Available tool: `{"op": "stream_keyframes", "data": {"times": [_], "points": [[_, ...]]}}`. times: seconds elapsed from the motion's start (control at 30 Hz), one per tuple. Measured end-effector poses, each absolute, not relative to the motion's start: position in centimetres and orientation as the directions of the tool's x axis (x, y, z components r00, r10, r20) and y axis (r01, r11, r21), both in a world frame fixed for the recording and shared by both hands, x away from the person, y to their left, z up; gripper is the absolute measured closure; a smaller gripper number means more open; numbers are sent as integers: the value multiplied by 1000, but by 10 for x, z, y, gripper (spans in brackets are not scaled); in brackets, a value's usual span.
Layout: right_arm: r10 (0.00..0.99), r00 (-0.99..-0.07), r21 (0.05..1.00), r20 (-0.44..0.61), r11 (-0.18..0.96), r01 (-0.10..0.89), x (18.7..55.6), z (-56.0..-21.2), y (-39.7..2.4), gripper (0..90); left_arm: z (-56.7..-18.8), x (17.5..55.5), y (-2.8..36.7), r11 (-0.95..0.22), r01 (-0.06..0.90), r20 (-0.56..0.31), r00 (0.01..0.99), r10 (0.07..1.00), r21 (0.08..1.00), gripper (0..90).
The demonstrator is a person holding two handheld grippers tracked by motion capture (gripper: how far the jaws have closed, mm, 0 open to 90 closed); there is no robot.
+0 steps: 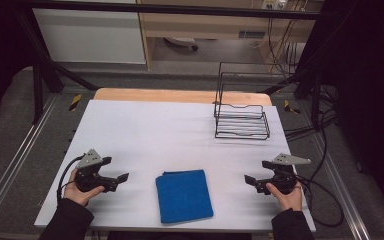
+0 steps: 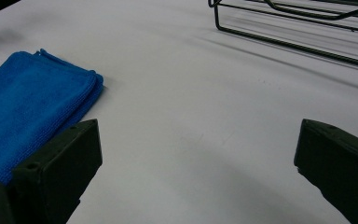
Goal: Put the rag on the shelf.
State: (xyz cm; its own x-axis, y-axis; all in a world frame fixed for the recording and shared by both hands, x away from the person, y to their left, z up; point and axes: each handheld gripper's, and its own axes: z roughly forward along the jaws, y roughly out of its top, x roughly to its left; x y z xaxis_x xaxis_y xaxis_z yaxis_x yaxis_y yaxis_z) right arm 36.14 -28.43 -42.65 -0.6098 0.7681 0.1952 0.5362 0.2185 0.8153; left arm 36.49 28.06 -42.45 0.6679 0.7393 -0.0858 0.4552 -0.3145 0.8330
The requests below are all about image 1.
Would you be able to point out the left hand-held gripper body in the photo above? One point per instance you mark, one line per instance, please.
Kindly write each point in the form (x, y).
(87, 176)

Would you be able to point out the light wooden desk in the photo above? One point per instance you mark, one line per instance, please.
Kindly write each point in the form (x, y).
(206, 26)

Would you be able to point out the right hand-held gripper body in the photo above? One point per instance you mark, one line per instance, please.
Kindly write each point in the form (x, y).
(284, 178)

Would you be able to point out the white table sheet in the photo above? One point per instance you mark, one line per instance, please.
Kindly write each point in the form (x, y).
(153, 140)

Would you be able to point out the person's left hand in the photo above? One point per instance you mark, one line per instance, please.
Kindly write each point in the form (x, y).
(78, 195)

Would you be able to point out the black metal stand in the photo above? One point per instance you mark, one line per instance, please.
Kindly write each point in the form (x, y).
(316, 100)
(38, 90)

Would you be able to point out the white cabinet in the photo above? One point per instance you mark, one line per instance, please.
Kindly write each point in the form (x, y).
(90, 36)

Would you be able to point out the blue folded cloth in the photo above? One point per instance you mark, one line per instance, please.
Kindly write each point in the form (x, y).
(183, 196)

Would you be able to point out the white power strip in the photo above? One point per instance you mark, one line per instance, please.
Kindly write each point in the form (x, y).
(273, 4)

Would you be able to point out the black horizontal frame bar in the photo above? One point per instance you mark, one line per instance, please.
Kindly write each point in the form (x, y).
(180, 10)

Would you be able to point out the aluminium floor rail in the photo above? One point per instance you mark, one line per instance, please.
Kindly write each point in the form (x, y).
(16, 156)
(343, 186)

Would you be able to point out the black curtain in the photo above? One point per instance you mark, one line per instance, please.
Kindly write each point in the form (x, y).
(370, 83)
(0, 50)

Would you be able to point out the white chair base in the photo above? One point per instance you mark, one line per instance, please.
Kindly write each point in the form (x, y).
(181, 41)

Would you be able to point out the person's right hand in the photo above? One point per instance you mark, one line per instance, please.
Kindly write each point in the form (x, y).
(288, 200)

